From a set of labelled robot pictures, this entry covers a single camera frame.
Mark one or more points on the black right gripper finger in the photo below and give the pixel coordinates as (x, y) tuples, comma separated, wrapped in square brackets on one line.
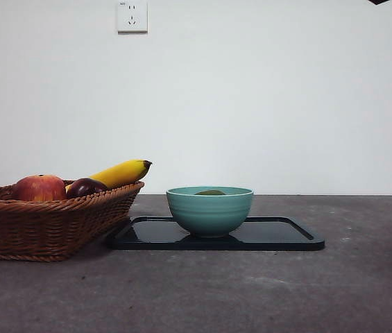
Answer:
[(378, 1)]

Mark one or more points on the green avocado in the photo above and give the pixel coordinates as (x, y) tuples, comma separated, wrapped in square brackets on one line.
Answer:
[(209, 193)]

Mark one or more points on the teal ceramic bowl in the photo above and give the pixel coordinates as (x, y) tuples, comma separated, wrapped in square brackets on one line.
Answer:
[(209, 215)]

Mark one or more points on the dark teal rectangular tray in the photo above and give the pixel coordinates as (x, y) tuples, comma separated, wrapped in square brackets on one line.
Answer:
[(279, 236)]

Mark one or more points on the yellow banana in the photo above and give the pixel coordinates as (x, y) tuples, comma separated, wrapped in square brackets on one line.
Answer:
[(119, 171)]

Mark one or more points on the dark purple plum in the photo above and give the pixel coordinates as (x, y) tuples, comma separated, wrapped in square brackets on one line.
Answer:
[(84, 187)]

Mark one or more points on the red apple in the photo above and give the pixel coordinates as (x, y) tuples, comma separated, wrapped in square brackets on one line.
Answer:
[(37, 189)]

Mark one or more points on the brown woven wicker basket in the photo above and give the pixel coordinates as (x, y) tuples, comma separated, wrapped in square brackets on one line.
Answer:
[(43, 229)]

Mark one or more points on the white wall socket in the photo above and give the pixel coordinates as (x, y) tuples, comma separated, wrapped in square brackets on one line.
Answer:
[(132, 17)]

